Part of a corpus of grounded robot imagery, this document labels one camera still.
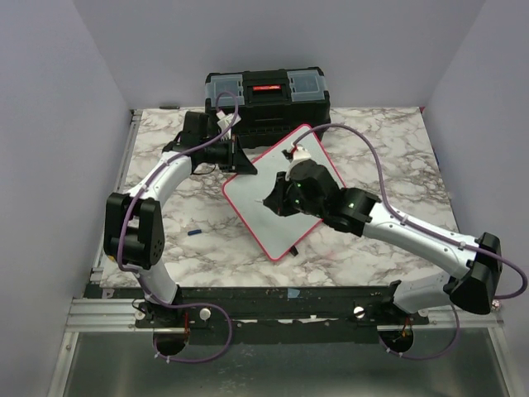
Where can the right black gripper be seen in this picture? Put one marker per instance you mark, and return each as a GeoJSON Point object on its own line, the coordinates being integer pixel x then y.
{"type": "Point", "coordinates": [278, 198]}

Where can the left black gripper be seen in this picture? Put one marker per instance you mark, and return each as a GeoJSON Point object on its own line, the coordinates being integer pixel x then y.
{"type": "Point", "coordinates": [236, 160]}

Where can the pink framed whiteboard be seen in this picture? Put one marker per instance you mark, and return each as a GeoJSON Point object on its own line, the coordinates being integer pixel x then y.
{"type": "Point", "coordinates": [274, 234]}

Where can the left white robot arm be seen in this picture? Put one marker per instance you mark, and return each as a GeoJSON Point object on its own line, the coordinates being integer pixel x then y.
{"type": "Point", "coordinates": [133, 227]}

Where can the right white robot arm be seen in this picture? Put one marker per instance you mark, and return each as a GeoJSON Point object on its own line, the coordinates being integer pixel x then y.
{"type": "Point", "coordinates": [470, 266]}

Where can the black plastic toolbox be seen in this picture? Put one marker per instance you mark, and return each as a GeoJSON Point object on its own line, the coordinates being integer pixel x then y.
{"type": "Point", "coordinates": [272, 103]}

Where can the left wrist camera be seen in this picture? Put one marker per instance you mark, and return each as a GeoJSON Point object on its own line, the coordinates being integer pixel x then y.
{"type": "Point", "coordinates": [227, 120]}

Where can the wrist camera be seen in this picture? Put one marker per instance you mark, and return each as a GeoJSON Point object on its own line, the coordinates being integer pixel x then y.
{"type": "Point", "coordinates": [296, 154]}
{"type": "Point", "coordinates": [227, 120]}

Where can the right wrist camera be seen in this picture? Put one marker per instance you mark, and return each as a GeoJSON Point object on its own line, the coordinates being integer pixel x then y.
{"type": "Point", "coordinates": [296, 154]}

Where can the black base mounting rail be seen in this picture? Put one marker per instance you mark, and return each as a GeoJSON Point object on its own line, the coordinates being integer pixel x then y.
{"type": "Point", "coordinates": [280, 315]}

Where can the aluminium frame rail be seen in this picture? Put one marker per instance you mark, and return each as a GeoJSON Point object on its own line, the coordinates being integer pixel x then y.
{"type": "Point", "coordinates": [95, 310]}

